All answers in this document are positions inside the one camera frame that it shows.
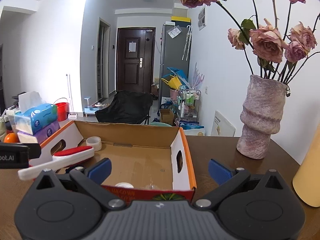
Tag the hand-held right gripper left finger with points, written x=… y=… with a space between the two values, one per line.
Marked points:
x=101 y=171

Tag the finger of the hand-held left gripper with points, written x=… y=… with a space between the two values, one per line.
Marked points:
x=35 y=151

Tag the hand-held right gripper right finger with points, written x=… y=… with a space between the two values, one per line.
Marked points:
x=220 y=171

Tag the white tape roll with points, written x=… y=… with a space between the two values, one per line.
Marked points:
x=93 y=143

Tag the red white lint brush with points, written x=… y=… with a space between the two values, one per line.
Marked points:
x=65 y=158

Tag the red cardboard box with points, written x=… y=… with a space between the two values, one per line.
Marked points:
x=140 y=160

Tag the orange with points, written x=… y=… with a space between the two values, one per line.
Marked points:
x=11 y=138

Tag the purple tissue pack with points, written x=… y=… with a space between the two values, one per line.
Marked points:
x=42 y=133

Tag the white plastic cap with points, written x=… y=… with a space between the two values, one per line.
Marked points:
x=124 y=185

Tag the blue tissue pack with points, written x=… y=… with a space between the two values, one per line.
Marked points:
x=37 y=117

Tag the white flat board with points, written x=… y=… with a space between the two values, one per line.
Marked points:
x=222 y=125

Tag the red bucket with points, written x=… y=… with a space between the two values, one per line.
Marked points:
x=61 y=111

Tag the blue white package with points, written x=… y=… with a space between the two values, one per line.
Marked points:
x=191 y=128

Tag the white mop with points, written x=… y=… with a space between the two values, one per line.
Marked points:
x=71 y=100

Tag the blue pet feeder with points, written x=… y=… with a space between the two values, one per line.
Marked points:
x=91 y=107

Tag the pink ceramic vase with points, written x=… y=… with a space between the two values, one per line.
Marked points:
x=262 y=120

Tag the black folding chair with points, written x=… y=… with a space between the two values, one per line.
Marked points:
x=125 y=107

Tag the metal rolling cart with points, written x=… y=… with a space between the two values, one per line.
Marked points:
x=190 y=105

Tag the teal basin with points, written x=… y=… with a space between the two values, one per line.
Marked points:
x=161 y=124

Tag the small cardboard box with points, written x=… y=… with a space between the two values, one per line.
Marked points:
x=167 y=117

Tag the pink bucket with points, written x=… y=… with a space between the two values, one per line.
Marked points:
x=174 y=93

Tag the yellow thermos jug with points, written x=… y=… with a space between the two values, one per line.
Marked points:
x=310 y=180

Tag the purple feather decoration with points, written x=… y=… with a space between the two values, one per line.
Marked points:
x=198 y=76

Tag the blue yellow plastic hangers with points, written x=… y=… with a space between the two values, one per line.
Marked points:
x=175 y=77

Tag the dark brown door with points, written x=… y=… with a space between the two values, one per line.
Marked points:
x=135 y=60

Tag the grey refrigerator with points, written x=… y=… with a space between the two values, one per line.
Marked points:
x=175 y=55

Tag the folded white umbrella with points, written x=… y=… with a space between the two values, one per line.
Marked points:
x=187 y=42

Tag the bunch of dried pink roses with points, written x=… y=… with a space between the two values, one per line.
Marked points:
x=267 y=40

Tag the clear plastic bag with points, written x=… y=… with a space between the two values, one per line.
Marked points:
x=174 y=32

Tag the yellow box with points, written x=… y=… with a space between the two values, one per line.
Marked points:
x=181 y=19

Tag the wall electrical panel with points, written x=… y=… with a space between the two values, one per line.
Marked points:
x=202 y=17

